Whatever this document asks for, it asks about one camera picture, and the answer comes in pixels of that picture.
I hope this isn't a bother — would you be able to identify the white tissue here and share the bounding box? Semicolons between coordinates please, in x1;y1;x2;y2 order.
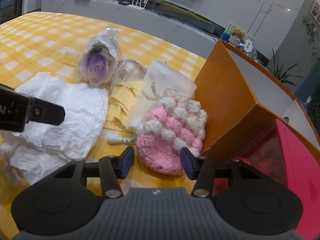
1;73;108;185

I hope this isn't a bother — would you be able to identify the pink white crochet pouch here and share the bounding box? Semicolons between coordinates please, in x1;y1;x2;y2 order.
135;87;208;176

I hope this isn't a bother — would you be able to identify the yellow cleaning cloth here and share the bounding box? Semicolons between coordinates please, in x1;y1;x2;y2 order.
104;81;143;134

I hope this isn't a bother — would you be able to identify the purple rose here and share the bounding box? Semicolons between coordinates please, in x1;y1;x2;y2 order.
65;27;121;87

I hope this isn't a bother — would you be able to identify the white fabric pouch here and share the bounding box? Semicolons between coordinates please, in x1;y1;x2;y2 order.
111;59;149;90

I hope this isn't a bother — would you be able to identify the yellow checkered tablecloth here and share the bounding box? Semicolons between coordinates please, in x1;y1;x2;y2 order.
1;12;205;239

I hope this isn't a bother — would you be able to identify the orange storage box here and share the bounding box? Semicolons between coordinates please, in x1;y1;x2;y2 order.
195;41;319;163

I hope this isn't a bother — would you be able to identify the red tissue box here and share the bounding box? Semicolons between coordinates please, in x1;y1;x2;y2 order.
210;119;319;239

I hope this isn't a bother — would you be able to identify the floor potted plant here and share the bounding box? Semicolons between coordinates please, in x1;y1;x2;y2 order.
266;49;303;87

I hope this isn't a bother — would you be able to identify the teddy bear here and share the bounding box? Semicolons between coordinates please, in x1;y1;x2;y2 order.
232;28;246;44

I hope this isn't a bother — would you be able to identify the white wifi router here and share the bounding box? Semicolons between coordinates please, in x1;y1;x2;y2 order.
127;0;149;11

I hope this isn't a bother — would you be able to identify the white tv console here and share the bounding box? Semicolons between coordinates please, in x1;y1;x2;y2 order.
41;0;216;59

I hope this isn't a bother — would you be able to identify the hanging vine plant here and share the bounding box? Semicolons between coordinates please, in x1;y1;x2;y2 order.
303;16;319;62

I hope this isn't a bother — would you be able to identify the framed wall picture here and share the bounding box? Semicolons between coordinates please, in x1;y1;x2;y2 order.
310;0;320;25

